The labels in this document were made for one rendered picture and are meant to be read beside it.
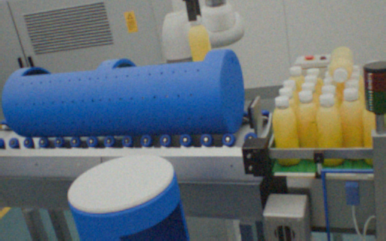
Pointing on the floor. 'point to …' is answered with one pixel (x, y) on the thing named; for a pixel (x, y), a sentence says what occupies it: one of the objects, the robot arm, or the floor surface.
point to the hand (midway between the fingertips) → (193, 9)
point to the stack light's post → (379, 183)
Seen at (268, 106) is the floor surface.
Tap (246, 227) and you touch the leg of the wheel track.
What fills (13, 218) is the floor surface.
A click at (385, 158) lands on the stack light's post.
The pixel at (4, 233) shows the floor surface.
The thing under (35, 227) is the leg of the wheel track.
